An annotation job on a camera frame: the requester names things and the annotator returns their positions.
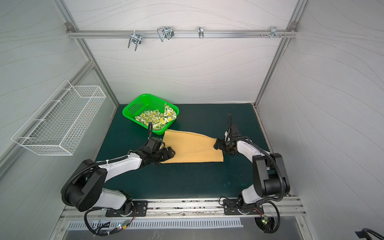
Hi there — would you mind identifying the metal bolt bracket right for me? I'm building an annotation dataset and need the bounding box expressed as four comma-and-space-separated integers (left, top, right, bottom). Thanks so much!
260, 27, 287, 39

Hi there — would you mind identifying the metal ring clamp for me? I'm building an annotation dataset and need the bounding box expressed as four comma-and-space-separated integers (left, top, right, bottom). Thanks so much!
198, 27, 204, 39

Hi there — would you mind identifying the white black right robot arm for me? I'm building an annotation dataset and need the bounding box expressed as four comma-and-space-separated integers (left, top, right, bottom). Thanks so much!
214, 115, 290, 214

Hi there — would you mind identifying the metal U-bolt clamp middle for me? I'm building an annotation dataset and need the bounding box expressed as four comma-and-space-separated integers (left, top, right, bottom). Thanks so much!
157, 26, 175, 42

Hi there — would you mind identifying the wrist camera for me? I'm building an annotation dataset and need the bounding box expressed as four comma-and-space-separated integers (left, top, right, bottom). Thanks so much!
225, 125, 242, 142
145, 137, 166, 151

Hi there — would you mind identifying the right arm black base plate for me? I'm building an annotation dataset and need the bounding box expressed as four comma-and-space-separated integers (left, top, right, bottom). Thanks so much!
219, 198, 264, 216

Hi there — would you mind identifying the lemon print skirt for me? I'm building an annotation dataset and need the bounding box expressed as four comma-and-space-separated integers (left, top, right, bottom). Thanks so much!
135, 104, 177, 131

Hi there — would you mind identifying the aluminium top crossbar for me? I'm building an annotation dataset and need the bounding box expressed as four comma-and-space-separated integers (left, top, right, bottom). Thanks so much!
67, 29, 299, 39

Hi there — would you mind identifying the aluminium corner frame post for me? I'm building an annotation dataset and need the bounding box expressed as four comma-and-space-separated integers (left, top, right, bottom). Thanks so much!
254, 0, 308, 109

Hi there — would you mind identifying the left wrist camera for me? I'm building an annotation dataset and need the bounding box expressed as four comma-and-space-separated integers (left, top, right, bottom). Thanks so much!
145, 137, 166, 151

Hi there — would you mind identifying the metal U-bolt clamp left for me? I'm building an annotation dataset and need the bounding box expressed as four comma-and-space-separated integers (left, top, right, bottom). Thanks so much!
128, 32, 142, 51

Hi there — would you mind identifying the metal u-bolt clamp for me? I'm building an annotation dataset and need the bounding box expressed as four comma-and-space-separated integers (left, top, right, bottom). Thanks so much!
128, 32, 142, 51
157, 26, 175, 42

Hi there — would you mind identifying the white wire wall basket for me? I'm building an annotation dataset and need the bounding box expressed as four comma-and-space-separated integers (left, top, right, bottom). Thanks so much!
11, 80, 106, 156

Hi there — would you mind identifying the left rear frame post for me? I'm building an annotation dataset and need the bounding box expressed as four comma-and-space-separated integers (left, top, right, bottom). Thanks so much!
53, 0, 120, 107

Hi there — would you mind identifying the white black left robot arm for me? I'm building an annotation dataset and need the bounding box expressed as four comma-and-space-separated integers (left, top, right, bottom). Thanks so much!
61, 123, 176, 216

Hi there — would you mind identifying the green plastic basket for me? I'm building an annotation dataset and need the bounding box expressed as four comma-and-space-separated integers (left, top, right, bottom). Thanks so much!
122, 94, 180, 135

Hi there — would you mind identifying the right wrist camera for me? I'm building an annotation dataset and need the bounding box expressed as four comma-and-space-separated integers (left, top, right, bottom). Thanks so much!
225, 125, 242, 142

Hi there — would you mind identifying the white vent strip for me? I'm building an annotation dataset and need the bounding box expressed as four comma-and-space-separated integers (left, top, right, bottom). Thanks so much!
67, 218, 244, 231

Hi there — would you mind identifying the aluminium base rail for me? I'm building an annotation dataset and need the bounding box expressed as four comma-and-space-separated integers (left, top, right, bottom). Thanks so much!
59, 197, 307, 221

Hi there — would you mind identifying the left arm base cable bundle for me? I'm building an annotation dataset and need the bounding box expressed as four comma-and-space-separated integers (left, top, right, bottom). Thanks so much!
83, 206, 137, 237

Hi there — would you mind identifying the yellow tan skirt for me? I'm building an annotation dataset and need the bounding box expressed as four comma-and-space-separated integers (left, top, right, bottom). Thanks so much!
163, 130, 224, 164

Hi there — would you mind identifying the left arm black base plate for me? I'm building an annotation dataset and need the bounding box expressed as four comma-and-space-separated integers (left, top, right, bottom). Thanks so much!
106, 200, 148, 218

